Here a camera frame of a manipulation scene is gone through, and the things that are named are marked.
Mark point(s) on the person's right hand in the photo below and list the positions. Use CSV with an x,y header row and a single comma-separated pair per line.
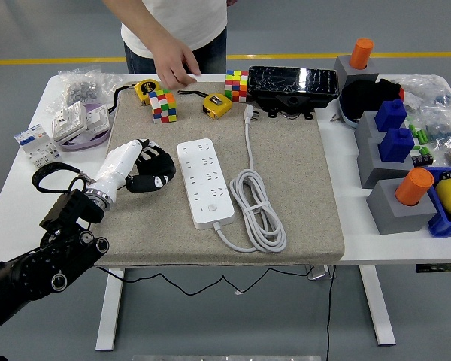
x,y
174,62

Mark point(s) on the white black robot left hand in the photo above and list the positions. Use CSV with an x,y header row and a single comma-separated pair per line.
x,y
116,165

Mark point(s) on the black plug adapter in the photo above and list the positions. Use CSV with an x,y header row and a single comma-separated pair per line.
x,y
161,161

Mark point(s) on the white power strip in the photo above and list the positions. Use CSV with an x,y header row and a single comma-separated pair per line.
x,y
206,180

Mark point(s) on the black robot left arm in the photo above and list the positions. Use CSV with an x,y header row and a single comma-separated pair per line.
x,y
71,210

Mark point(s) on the person's right forearm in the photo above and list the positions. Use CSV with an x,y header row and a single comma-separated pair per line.
x,y
135,19

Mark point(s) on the purple tape roll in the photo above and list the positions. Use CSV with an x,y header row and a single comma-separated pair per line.
x,y
86,144

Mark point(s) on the yellow tape measure round label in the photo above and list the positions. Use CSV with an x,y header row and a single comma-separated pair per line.
x,y
146,89

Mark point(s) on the colourful puzzle cube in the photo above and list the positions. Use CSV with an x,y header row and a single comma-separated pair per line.
x,y
236,86
163,107

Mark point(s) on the person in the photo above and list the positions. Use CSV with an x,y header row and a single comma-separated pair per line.
x,y
195,19

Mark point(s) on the yellow tape measure square label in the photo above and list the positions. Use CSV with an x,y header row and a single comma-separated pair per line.
x,y
217,105

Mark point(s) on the clear bag of metal nuts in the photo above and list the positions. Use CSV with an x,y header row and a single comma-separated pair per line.
x,y
79,90

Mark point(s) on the white circuit breaker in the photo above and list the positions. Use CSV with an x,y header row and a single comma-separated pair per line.
x,y
34,144

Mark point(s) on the white table leg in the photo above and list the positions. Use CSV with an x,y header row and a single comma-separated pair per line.
x,y
109,312
377,308

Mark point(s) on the grey-brown mat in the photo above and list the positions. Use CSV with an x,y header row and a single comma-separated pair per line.
x,y
285,188

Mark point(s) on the small metal screw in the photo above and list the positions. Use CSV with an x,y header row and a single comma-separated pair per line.
x,y
335,118

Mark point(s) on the grey block with hole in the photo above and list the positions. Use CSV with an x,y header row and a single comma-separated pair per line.
x,y
345,67
368,165
391,218
364,128

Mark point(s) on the light blue bowl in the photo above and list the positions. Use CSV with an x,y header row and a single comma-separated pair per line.
x,y
347,119

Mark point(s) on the orange cylinder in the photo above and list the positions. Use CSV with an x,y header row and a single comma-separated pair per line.
x,y
413,186
361,52

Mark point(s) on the black cloth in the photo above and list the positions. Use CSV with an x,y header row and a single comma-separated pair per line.
x,y
361,97

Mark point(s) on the blue block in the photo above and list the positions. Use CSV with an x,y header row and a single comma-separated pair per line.
x,y
395,146
390,114

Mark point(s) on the clear bag of small parts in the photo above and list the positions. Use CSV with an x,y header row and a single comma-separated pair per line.
x,y
424,90

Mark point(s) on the green plastic pegs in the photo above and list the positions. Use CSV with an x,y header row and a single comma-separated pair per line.
x,y
421,136

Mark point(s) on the black small components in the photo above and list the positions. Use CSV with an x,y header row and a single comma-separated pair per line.
x,y
421,158

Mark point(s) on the clear bag of blue parts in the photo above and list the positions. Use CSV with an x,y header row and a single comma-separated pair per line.
x,y
441,129

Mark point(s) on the blue plastic bin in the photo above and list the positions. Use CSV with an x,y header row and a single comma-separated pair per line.
x,y
441,225

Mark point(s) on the black table control panel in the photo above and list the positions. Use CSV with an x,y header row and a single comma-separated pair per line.
x,y
439,268

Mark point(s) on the white wall socket panel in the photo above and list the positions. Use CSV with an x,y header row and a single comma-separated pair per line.
x,y
97,120
69,120

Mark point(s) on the metal bracket under table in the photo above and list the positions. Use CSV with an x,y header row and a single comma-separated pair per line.
x,y
319,273

